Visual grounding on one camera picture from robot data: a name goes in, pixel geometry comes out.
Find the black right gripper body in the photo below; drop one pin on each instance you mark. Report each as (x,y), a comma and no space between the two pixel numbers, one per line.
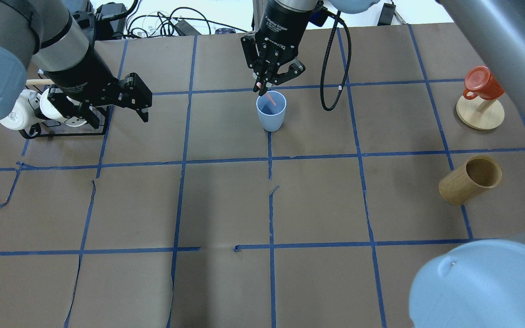
(285,20)

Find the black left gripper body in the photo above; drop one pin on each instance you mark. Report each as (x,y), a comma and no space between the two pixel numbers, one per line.
(82,74)

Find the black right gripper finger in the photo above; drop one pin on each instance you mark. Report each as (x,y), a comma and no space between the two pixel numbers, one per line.
(260,81)
(268,81)

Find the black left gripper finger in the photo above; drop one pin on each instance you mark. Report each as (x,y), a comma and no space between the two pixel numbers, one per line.
(143,114)
(87,114)

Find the pink chopstick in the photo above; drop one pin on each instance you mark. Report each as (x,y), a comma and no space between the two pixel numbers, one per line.
(270,98)

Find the light blue plastic cup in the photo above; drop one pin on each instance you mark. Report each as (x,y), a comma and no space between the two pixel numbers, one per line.
(271,117)

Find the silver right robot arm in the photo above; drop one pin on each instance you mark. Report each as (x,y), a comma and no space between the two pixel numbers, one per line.
(362,197)

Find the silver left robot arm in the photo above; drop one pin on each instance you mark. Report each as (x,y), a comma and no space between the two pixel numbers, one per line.
(50,70)

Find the bamboo chopstick holder cup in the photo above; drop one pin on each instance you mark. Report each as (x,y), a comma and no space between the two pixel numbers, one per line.
(472,178)

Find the white ceramic mug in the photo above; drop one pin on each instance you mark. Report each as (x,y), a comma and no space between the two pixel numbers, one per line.
(23,114)
(60,112)

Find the black power adapter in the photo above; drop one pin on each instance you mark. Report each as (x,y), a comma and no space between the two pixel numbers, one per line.
(108,24)

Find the orange red mug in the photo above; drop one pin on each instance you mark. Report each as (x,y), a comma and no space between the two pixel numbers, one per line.
(479,82)

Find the wooden mug tree stand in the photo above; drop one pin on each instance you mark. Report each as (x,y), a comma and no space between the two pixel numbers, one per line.
(480,114)

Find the black wire mug rack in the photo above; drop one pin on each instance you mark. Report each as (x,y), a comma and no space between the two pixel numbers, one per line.
(53,128)

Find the wooden rack handle rod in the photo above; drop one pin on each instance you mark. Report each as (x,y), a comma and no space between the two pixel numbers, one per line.
(39,82)

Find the aluminium frame post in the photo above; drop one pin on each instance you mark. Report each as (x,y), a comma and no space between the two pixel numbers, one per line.
(258,12)

